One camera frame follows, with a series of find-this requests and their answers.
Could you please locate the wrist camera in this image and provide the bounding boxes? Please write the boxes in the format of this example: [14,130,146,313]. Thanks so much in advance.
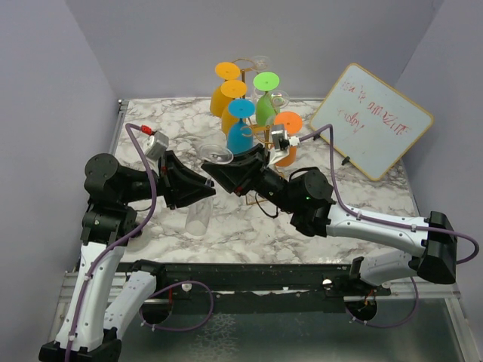
[269,124,300,165]
[140,125,169,161]

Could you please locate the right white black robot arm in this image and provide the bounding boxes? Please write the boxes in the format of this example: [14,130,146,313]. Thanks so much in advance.
[202,146,457,295]

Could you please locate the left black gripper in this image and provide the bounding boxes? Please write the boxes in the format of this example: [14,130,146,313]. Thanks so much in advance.
[118,149,217,210]

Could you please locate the gold wire glass rack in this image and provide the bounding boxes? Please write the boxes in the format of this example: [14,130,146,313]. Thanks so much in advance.
[229,57,290,206]

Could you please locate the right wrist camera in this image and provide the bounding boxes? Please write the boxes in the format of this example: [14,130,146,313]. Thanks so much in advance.
[269,124,300,165]

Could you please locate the yellow plastic wine glass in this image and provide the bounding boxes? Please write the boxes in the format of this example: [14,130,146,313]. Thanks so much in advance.
[210,62,241,118]

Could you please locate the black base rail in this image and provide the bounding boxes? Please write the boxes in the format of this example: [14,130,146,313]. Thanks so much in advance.
[117,260,374,314]

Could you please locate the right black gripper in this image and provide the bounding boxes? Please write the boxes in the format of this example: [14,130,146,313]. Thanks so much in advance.
[202,143,299,214]

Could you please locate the clear wine glass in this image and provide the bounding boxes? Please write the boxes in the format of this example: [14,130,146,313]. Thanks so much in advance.
[266,90,290,126]
[184,142,234,238]

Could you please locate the clear glass blue tint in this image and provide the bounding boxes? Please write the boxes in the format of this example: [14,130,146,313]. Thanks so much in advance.
[247,55,272,110]

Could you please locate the blue plastic wine glass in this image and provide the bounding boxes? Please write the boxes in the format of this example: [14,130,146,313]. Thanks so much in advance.
[227,98,255,155]

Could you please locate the orange plastic wine glass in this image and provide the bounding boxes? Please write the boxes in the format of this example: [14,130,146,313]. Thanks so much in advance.
[272,111,303,167]

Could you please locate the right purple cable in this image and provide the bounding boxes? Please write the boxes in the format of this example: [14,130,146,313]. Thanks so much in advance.
[297,123,480,328]

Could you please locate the small whiteboard yellow frame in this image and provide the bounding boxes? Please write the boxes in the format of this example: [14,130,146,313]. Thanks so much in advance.
[309,63,434,181]

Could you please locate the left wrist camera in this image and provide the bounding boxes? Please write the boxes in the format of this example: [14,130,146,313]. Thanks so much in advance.
[140,125,169,161]

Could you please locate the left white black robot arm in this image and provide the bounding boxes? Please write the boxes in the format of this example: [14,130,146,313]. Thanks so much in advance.
[38,151,215,361]

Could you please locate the aluminium extrusion rail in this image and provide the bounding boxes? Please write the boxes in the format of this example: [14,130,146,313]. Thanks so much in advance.
[377,278,461,299]

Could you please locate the green plastic wine glass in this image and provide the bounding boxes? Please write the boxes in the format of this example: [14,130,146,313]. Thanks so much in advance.
[253,72,280,126]

